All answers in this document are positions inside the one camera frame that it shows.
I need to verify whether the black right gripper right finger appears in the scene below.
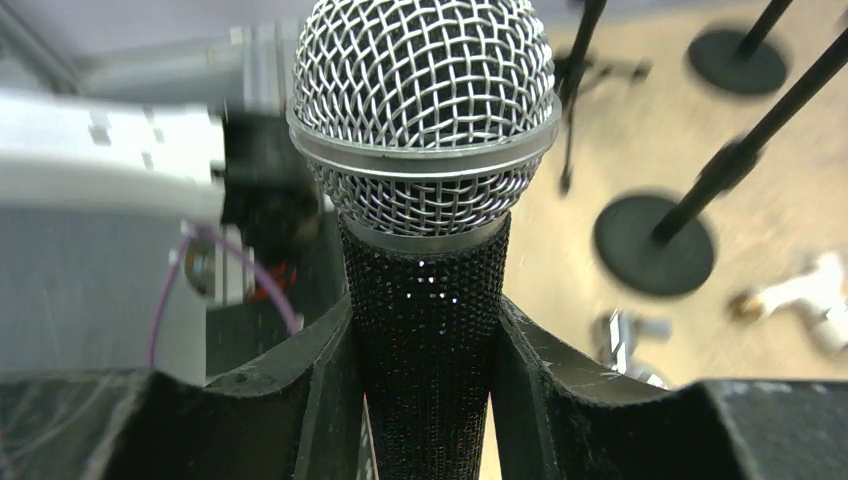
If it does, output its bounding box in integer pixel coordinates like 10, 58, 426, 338
491, 300, 847, 479

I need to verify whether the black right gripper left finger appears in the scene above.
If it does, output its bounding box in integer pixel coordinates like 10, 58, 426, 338
1, 299, 363, 479

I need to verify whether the black round-base stand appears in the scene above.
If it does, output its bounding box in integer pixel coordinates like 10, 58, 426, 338
593, 32, 847, 297
687, 0, 791, 97

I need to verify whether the white plastic faucet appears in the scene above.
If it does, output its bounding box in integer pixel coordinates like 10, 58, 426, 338
728, 251, 847, 354

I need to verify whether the black speckled microphone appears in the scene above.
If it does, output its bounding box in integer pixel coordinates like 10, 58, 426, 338
287, 1, 561, 479

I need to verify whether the black tripod microphone stand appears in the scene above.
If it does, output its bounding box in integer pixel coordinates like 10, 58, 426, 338
553, 0, 654, 199

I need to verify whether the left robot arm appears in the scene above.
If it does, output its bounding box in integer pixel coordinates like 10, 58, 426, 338
1, 90, 323, 264

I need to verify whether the chrome metal faucet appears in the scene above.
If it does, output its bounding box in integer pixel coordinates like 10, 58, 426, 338
594, 309, 672, 390

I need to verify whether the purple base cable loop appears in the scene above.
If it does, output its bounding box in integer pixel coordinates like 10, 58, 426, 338
145, 221, 305, 372

